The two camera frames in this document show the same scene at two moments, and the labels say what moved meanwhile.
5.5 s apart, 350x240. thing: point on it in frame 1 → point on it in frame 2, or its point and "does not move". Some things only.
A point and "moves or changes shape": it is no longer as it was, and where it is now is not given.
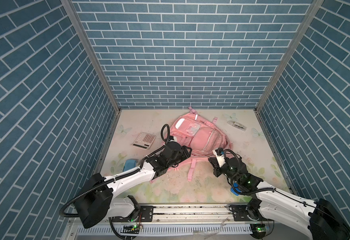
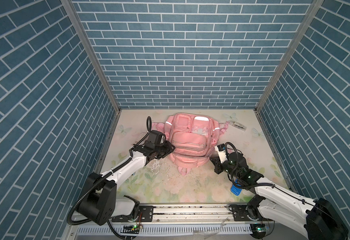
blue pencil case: x=235 y=185 does not move
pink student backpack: x=205 y=137 moves or changes shape
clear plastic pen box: x=237 y=125 does not move
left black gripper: x=185 y=151 → x=166 y=147
